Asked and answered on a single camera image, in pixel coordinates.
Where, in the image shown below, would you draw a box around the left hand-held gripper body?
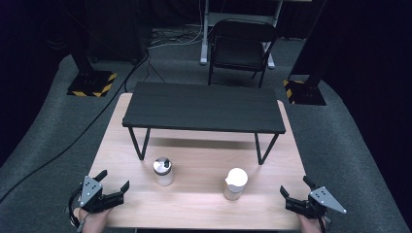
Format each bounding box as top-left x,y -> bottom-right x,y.
69,175 -> 126,215

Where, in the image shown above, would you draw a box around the glass jar white lid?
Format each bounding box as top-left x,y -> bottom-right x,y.
223,167 -> 250,202

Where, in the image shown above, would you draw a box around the long black floor cable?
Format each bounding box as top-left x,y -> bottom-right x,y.
0,51 -> 151,205

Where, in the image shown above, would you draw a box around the black folding chair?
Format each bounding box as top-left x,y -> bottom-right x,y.
207,18 -> 279,89

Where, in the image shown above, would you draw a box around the right hand-held gripper cable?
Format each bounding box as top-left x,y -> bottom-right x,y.
318,214 -> 332,233

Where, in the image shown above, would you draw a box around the white desk frame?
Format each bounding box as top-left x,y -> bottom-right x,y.
199,0 -> 285,70

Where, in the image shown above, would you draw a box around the person's right hand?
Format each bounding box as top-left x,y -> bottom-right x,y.
296,213 -> 326,233

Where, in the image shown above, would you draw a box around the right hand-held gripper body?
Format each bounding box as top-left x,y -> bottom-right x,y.
284,185 -> 348,220

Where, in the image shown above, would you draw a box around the black shelf with metal legs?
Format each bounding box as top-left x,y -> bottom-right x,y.
121,81 -> 288,166

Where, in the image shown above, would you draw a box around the black stand striped base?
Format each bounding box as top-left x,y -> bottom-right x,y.
66,0 -> 118,98
282,0 -> 328,107

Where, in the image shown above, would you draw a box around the bundle of floor cables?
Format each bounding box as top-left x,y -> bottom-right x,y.
147,27 -> 208,50

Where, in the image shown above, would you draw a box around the glass shaker jar silver lid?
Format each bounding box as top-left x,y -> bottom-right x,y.
153,156 -> 175,187

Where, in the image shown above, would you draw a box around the hand-held gripper cable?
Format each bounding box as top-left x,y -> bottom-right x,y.
318,214 -> 332,233
67,183 -> 86,232

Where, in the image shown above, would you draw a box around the person's left hand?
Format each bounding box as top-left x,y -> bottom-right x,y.
73,207 -> 114,233

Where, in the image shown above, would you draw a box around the left hand-held gripper cable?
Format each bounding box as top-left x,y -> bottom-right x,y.
67,183 -> 86,232

